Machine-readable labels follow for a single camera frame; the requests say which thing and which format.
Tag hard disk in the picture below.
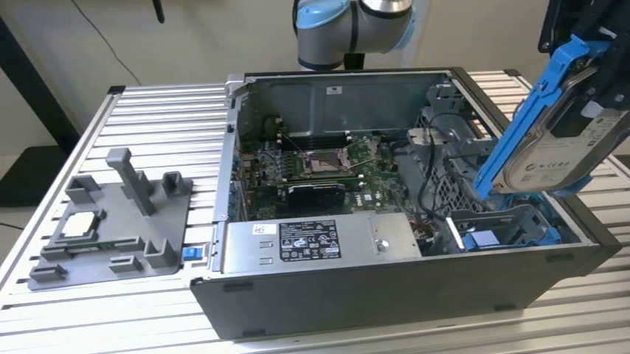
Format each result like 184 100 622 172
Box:
471 32 630 203

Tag blue disk carrier in bay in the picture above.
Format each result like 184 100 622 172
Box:
462 227 564 254

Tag green motherboard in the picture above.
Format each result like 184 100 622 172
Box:
238 131 418 219

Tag black installed RAM sticks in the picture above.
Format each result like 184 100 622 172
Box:
287 131 350 148

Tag CPU socket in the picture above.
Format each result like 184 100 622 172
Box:
298 147 357 178

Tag black graphics card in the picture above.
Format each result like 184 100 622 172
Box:
283 184 347 218

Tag open black PC case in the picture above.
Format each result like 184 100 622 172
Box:
190 66 622 340

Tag silver power supply unit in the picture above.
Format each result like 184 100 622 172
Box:
219 212 426 274

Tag grey parts rack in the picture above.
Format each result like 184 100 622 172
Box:
27 147 196 293

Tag silver CPU chip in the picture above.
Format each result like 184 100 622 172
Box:
59 212 100 237

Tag blue wire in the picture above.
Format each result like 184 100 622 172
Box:
501 193 549 223

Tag black wire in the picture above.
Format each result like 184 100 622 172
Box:
422 112 493 224

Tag thin black wall cable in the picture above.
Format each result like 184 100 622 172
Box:
71 0 143 86

